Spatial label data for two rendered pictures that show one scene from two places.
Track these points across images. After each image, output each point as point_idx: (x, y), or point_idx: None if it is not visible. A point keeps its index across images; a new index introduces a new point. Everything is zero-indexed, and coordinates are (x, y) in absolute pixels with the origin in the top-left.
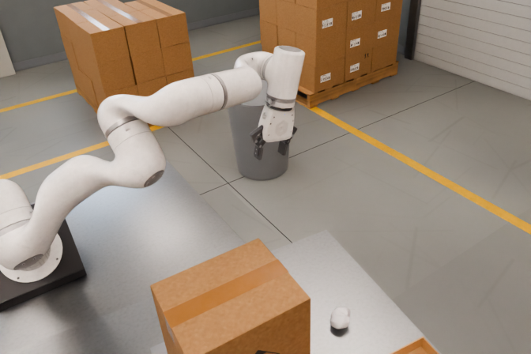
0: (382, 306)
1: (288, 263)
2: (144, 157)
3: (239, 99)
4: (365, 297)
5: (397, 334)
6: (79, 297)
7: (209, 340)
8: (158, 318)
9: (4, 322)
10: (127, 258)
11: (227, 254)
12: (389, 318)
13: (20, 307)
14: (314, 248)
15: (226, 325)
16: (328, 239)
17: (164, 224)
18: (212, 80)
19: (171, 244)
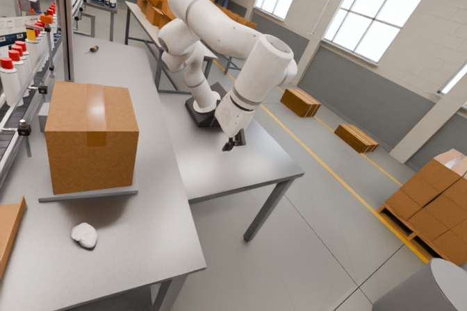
0: (74, 287)
1: (171, 218)
2: (165, 26)
3: (195, 27)
4: (96, 273)
5: (27, 289)
6: (183, 123)
7: (62, 88)
8: (154, 143)
9: (178, 105)
10: (206, 141)
11: (131, 114)
12: (53, 290)
13: (185, 109)
14: (183, 245)
15: (65, 95)
16: (192, 264)
17: (232, 160)
18: None
19: (212, 159)
